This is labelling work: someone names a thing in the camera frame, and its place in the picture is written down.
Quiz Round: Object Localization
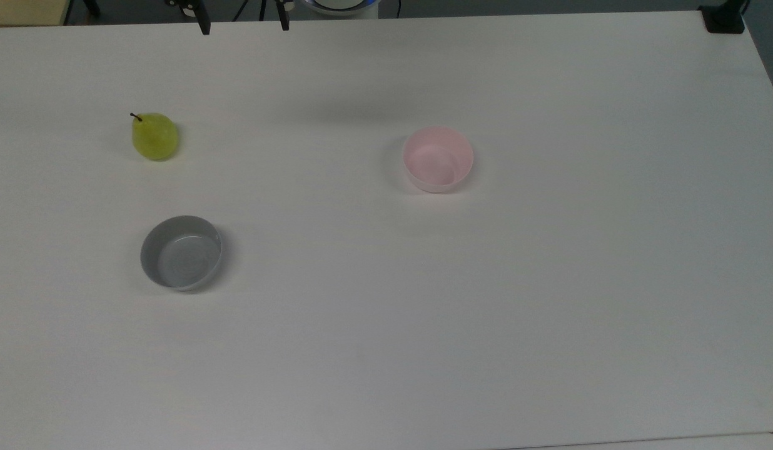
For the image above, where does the green pear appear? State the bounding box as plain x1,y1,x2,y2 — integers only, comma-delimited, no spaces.
129,112,180,161

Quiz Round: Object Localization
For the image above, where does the pink plastic bowl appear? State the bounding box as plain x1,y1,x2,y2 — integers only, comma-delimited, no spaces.
402,126,475,194

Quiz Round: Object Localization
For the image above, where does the grey plastic bowl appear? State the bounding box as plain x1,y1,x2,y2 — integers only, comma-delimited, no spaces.
140,215,224,292

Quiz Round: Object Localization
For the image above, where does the light wooden furniture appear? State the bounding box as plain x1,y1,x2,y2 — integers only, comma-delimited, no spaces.
0,0,72,27

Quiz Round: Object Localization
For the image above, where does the black table clamp mount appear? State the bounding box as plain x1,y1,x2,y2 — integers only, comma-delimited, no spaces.
699,0,751,34

